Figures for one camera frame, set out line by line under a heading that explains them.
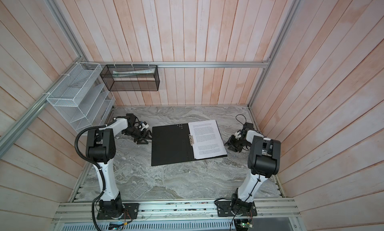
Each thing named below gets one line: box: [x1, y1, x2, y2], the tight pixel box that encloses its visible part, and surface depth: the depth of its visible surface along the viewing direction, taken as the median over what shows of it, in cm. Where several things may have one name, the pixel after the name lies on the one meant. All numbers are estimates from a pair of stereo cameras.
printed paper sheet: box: [188, 119, 228, 160], surface depth 103 cm
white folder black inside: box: [151, 120, 228, 167], surface depth 97 cm
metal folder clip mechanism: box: [188, 134, 195, 146], surface depth 103 cm
